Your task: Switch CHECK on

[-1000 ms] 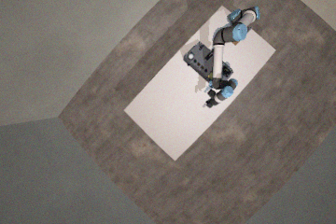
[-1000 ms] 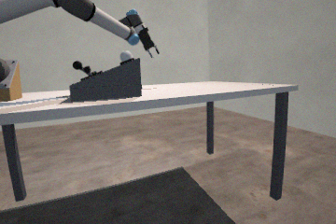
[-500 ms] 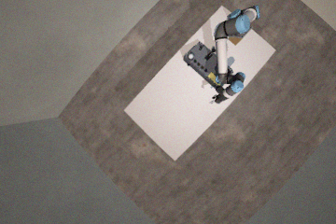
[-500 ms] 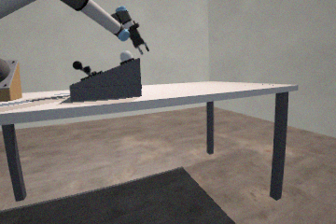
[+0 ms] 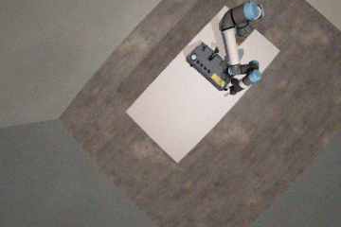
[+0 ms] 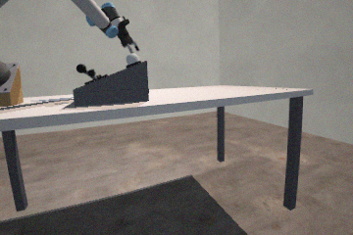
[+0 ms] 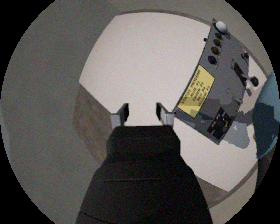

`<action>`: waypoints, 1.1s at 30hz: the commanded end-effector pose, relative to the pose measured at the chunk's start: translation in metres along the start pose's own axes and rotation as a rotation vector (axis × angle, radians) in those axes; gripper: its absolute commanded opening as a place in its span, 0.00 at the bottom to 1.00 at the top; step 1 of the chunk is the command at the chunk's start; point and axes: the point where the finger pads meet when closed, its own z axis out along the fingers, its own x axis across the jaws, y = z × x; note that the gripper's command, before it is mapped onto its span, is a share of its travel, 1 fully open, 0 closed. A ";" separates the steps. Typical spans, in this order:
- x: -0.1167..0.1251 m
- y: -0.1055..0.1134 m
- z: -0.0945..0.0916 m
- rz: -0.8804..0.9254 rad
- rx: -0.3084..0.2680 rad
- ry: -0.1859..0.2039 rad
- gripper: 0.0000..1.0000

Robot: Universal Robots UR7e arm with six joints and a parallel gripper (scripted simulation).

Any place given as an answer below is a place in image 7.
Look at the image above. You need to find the grey control console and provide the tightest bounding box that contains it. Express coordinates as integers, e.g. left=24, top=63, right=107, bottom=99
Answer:
left=172, top=18, right=259, bottom=145

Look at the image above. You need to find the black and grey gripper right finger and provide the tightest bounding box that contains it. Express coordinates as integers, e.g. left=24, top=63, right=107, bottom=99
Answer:
left=156, top=103, right=175, bottom=128

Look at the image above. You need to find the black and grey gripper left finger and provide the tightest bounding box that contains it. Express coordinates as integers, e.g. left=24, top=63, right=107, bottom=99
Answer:
left=111, top=103, right=129, bottom=129

